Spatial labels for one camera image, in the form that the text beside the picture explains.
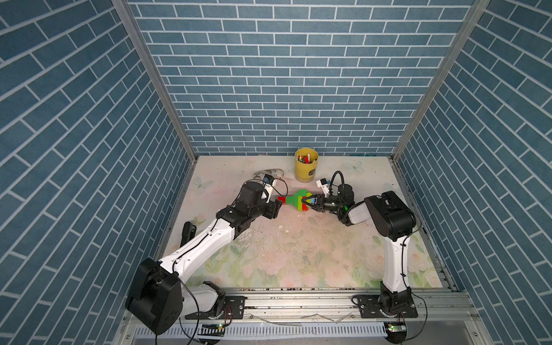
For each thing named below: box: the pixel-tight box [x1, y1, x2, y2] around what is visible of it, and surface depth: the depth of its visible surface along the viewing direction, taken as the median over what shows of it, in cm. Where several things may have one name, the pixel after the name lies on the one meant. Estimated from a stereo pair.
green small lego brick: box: [286, 196, 299, 207], surface depth 96 cm
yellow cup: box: [294, 147, 320, 184], surface depth 107 cm
